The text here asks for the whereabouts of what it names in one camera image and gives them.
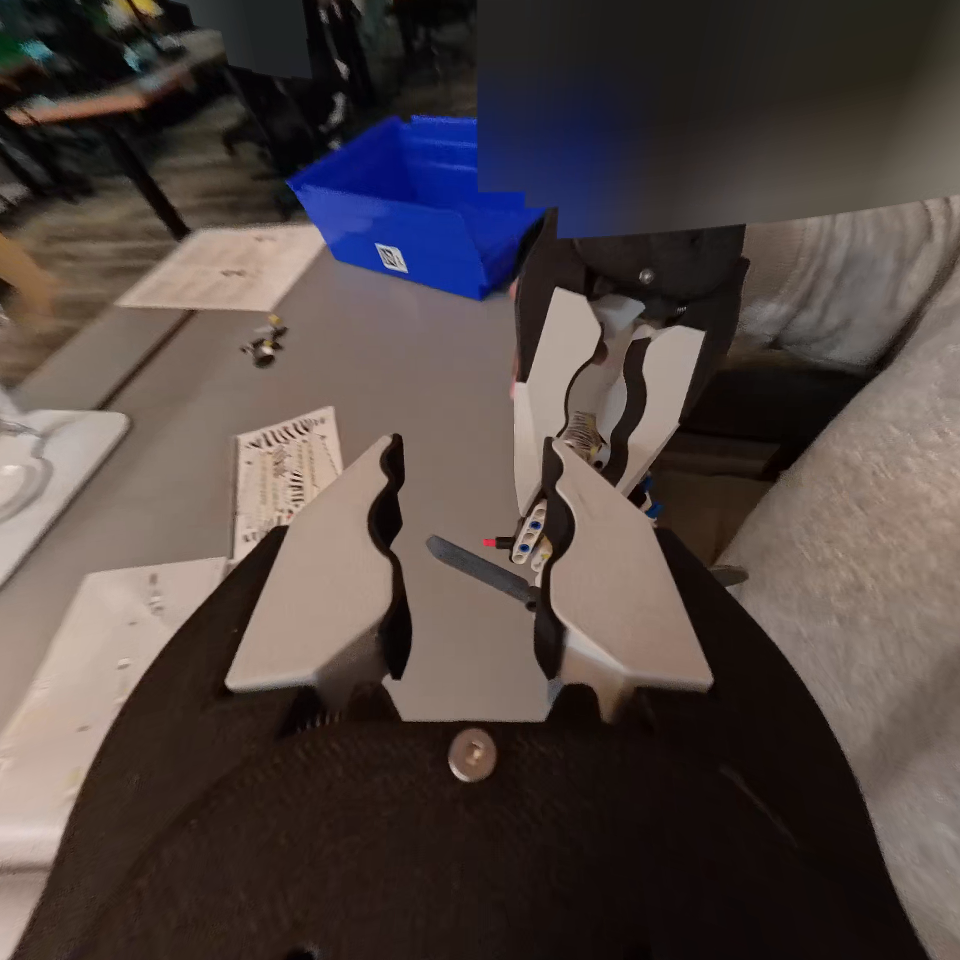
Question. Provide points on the blue plastic bin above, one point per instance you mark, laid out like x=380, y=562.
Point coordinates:
x=390, y=225

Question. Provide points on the wooden-top desk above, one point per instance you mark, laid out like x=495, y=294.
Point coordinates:
x=112, y=97

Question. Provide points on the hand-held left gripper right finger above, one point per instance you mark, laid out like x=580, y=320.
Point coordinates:
x=630, y=600

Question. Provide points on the zebra sticker sheet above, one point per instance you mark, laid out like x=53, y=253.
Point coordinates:
x=285, y=480

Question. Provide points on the lego helicopter model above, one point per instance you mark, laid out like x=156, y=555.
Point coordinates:
x=529, y=536

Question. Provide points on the person's right forearm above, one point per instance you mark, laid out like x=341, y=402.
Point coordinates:
x=847, y=285

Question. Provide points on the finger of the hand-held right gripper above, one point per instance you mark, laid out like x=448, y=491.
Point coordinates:
x=667, y=390
x=555, y=352

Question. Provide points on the printed white paper sheet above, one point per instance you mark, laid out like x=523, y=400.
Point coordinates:
x=225, y=270

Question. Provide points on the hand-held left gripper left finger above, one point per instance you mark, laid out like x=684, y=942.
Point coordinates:
x=315, y=592

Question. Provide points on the lego instruction booklet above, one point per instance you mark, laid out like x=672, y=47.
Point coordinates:
x=90, y=675

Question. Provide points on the silver laptop stand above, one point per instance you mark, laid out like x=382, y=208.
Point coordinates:
x=75, y=465

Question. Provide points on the small lego subassembly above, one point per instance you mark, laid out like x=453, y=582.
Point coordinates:
x=264, y=349

